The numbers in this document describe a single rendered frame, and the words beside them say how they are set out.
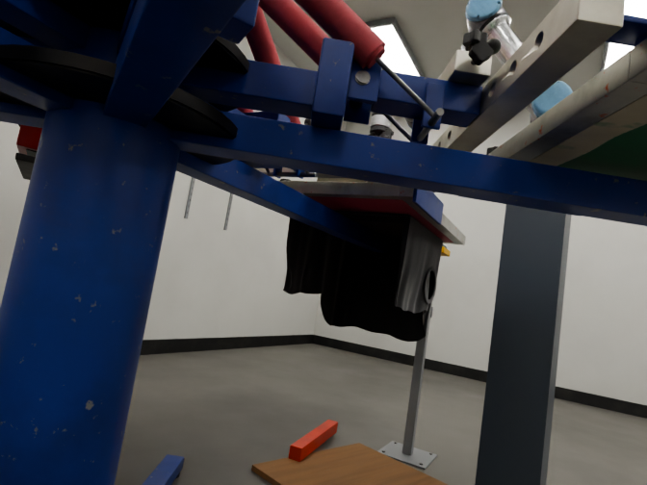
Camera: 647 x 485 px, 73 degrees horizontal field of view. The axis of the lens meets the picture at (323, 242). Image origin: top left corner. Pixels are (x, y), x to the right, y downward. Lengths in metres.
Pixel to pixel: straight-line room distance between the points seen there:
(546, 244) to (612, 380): 3.54
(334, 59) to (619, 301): 4.50
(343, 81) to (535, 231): 1.02
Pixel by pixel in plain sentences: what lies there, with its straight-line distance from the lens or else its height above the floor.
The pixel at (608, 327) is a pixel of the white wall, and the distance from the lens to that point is 4.98.
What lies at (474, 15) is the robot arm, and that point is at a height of 1.66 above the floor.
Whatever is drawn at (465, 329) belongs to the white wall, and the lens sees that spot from 5.03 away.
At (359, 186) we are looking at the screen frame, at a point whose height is 0.98.
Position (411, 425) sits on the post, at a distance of 2.17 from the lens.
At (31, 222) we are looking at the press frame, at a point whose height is 0.70.
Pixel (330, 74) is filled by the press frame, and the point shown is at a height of 0.99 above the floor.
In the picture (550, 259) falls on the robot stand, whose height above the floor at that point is 0.88.
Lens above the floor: 0.67
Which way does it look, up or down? 6 degrees up
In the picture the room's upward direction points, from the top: 9 degrees clockwise
